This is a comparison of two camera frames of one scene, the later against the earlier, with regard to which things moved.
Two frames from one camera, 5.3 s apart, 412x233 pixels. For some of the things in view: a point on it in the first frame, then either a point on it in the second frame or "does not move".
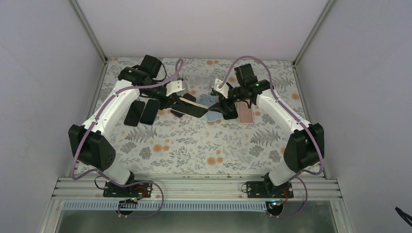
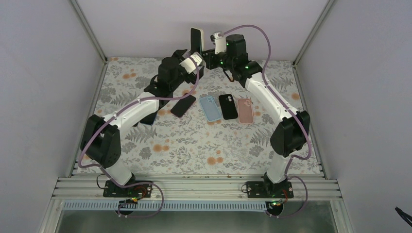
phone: (189, 108) to (195, 40)
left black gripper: (169, 102) to (194, 78)
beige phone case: (193, 103) to (202, 39)
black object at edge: (404, 215) does not move
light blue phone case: (207, 101) does not move
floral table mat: (177, 145) does not move
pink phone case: (245, 114) does not move
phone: (186, 96) does not move
